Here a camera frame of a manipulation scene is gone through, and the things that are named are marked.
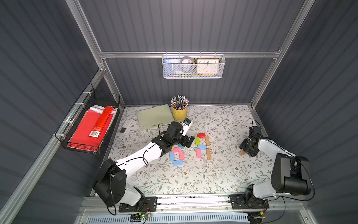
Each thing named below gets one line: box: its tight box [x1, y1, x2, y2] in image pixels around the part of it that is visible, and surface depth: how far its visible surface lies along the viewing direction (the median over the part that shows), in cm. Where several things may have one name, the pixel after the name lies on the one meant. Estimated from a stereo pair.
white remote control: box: [118, 118, 134, 135], surface depth 107 cm
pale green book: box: [137, 103, 174, 131], surface depth 116 cm
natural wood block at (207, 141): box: [205, 136, 211, 147], surface depth 101 cm
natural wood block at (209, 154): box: [206, 148, 212, 160], surface depth 95 cm
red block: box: [197, 133, 206, 138], surface depth 104 cm
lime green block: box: [195, 137, 200, 146], surface depth 100 cm
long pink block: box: [196, 148, 202, 159], surface depth 96 cm
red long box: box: [88, 105, 115, 139], surface depth 74 cm
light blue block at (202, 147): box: [197, 144, 207, 151], surface depth 98 cm
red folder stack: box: [67, 105, 118, 153], surface depth 72 cm
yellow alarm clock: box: [196, 58, 221, 77], surface depth 90 cm
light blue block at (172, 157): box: [169, 152, 175, 162], surface depth 93 cm
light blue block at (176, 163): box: [173, 159, 184, 166], surface depth 91 cm
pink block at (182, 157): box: [179, 150, 185, 161], surface depth 93 cm
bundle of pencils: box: [170, 94, 190, 111], surface depth 101 cm
